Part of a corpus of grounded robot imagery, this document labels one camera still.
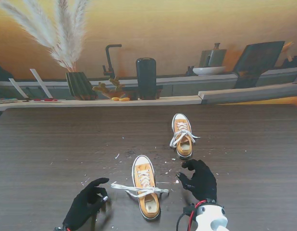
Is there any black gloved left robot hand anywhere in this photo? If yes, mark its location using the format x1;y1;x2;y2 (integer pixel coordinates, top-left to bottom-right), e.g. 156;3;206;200
62;177;110;231

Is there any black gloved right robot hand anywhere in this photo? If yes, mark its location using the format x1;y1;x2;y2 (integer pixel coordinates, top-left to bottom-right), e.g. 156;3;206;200
176;158;218;203

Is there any white shoelace of handled sneaker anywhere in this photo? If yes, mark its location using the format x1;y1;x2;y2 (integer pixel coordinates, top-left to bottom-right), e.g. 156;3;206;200
169;122;201;149

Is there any yellow sneaker with spread lace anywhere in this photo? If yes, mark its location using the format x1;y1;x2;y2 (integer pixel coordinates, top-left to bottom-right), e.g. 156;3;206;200
131;155;161;221

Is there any grey shelf plank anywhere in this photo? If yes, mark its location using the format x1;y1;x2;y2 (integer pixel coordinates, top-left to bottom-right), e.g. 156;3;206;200
198;83;297;105

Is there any light wooden shelf plank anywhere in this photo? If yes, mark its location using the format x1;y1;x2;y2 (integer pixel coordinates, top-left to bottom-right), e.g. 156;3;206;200
0;95;202;111

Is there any white bowl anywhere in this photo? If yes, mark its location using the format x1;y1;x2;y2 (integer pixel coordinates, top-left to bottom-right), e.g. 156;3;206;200
192;66;226;77

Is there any dark ribbed vase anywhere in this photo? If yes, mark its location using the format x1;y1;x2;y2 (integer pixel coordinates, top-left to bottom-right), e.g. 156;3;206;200
65;71;98;101

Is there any black cylindrical canister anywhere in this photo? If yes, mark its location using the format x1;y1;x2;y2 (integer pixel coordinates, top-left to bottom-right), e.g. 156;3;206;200
135;57;157;101

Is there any grey metal kettle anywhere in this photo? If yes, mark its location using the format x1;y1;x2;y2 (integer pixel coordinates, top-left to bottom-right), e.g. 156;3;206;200
198;42;227;68

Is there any long white slanted slat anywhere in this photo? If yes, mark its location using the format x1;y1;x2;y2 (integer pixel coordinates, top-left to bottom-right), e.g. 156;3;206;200
29;68;54;99

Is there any short white slanted slat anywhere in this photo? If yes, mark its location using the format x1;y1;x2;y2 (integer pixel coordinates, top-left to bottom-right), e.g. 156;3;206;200
8;78;29;101

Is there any dark slanted board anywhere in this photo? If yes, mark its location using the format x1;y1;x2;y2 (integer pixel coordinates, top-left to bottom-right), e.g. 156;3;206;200
232;40;286;89

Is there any black kitchen faucet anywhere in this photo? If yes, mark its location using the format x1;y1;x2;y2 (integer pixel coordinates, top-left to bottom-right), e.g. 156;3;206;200
102;44;123;79

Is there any white pampas grass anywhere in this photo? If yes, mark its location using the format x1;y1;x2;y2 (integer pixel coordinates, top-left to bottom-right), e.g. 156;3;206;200
0;0;91;73

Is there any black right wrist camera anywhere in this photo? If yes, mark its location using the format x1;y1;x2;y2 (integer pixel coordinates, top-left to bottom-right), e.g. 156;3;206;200
183;203;197;216

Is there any red right wrist cable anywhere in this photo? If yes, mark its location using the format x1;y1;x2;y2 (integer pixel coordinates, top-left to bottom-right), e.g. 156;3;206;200
187;201;207;231

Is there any black braided right wrist cable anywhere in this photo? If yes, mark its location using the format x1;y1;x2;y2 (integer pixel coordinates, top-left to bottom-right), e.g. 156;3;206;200
176;213;187;231

